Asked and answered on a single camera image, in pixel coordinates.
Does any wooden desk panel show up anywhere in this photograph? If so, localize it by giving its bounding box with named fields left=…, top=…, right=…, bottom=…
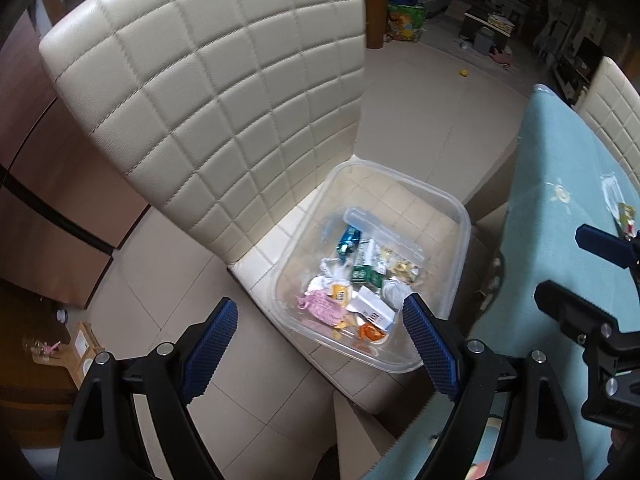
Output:
left=361, top=0, right=392, bottom=51

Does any clear plastic container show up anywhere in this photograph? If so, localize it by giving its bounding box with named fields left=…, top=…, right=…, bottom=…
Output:
left=270, top=159, right=472, bottom=373

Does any orange wrapper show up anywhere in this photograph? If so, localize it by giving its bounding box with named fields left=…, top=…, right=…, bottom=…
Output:
left=357, top=322, right=391, bottom=344

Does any round white wrapper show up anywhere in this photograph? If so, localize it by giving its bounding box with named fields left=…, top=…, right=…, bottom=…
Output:
left=382, top=280, right=416, bottom=312

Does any light blue tablecloth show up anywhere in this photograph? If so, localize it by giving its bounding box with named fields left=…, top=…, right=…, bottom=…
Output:
left=365, top=82, right=640, bottom=480

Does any green white carton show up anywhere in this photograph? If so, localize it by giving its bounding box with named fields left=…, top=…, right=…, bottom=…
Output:
left=350, top=240, right=386, bottom=286

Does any cream quilted leather chair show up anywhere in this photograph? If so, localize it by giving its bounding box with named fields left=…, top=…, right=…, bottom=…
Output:
left=39, top=0, right=451, bottom=416
left=572, top=56, right=640, bottom=187

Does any colourful printed bag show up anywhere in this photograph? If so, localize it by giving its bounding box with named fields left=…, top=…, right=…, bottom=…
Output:
left=386, top=2, right=427, bottom=44

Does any blue foil wrapper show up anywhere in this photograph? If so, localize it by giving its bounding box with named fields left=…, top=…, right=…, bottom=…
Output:
left=337, top=225, right=362, bottom=257

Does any pink paper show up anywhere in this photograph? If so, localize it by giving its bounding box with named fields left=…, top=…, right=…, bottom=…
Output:
left=297, top=292, right=349, bottom=329

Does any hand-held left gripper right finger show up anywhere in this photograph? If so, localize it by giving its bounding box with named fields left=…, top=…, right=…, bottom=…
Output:
left=399, top=294, right=584, bottom=480

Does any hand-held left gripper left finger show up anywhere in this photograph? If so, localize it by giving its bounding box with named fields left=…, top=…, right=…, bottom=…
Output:
left=56, top=297, right=239, bottom=480

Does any brown wooden cabinet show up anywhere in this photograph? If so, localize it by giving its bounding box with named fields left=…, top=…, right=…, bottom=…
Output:
left=0, top=0, right=151, bottom=311

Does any dark low table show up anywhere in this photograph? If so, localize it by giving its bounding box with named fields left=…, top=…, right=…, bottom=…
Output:
left=460, top=7, right=517, bottom=54

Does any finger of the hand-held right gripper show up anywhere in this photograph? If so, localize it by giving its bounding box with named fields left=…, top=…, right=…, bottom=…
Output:
left=534, top=280, right=640, bottom=357
left=575, top=224, right=640, bottom=269

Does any red yellow snack wrapper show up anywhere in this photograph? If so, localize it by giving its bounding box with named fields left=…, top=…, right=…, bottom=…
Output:
left=617, top=202, right=640, bottom=237

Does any wooden board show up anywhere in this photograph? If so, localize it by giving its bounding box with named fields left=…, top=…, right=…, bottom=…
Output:
left=30, top=322, right=107, bottom=392

